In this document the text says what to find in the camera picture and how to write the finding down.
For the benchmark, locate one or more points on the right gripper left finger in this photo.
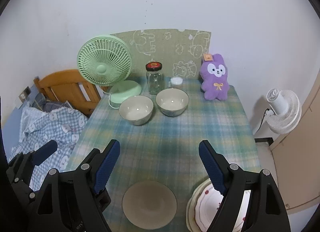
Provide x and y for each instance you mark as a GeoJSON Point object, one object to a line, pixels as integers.
{"type": "Point", "coordinates": [75, 200]}

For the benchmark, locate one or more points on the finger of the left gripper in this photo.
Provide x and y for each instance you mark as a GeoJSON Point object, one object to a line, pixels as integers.
{"type": "Point", "coordinates": [44, 152]}
{"type": "Point", "coordinates": [21, 197]}

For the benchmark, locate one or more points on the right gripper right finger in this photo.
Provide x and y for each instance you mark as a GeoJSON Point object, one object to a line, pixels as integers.
{"type": "Point", "coordinates": [266, 210]}

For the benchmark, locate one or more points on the yellow flower cream plate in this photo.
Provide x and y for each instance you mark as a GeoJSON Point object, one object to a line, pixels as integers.
{"type": "Point", "coordinates": [202, 206]}

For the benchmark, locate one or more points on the blue floral ceramic bowl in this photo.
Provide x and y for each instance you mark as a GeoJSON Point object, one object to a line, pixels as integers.
{"type": "Point", "coordinates": [172, 102]}

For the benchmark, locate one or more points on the blue checkered blanket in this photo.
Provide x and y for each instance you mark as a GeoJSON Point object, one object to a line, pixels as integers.
{"type": "Point", "coordinates": [63, 125]}

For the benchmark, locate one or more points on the beige wooden door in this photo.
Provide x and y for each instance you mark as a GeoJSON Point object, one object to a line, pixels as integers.
{"type": "Point", "coordinates": [296, 158]}

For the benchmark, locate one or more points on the near floral ceramic bowl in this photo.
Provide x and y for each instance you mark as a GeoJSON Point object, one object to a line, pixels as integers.
{"type": "Point", "coordinates": [149, 205]}

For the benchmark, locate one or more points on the white floor fan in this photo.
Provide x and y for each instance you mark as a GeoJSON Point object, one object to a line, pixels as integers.
{"type": "Point", "coordinates": [286, 108]}

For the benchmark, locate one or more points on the middle floral ceramic bowl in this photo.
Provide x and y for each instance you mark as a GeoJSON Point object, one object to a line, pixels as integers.
{"type": "Point", "coordinates": [137, 110]}

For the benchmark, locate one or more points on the plaid green tablecloth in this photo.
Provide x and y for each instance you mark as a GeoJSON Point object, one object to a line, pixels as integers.
{"type": "Point", "coordinates": [166, 149]}

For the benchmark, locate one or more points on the green desk fan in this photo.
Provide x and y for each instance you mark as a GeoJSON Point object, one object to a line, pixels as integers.
{"type": "Point", "coordinates": [106, 61]}

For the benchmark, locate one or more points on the glass mason jar mug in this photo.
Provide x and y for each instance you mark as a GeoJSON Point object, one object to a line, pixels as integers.
{"type": "Point", "coordinates": [155, 78]}

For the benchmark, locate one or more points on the purple plush bunny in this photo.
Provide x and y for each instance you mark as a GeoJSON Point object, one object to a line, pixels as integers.
{"type": "Point", "coordinates": [214, 73]}

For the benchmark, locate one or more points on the cotton swab container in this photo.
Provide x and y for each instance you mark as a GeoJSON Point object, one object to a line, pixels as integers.
{"type": "Point", "coordinates": [176, 82]}

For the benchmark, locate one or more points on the wall power outlet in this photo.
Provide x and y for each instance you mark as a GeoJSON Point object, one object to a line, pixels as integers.
{"type": "Point", "coordinates": [25, 94]}

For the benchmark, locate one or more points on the green cartoon wall mat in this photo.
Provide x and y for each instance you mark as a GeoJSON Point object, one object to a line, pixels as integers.
{"type": "Point", "coordinates": [179, 51]}

